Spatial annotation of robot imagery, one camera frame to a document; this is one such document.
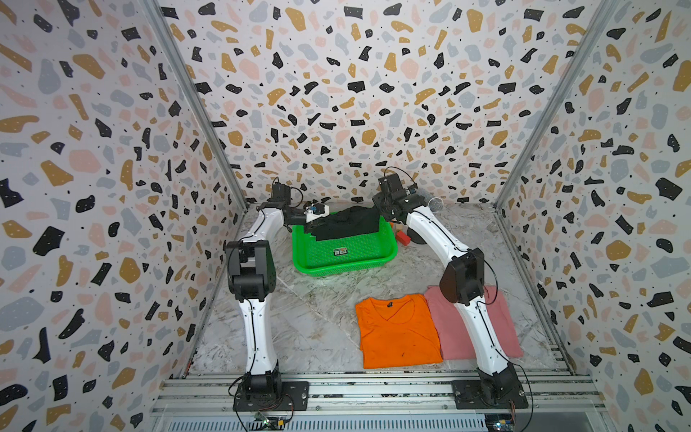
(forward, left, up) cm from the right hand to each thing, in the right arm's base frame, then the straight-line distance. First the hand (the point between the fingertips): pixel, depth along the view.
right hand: (375, 198), depth 98 cm
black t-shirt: (-10, +10, -2) cm, 14 cm away
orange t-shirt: (-41, -7, -19) cm, 46 cm away
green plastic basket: (-13, +15, -18) cm, 27 cm away
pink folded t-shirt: (-43, -25, -20) cm, 53 cm away
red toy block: (-6, -11, -15) cm, 20 cm away
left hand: (-6, +16, -3) cm, 17 cm away
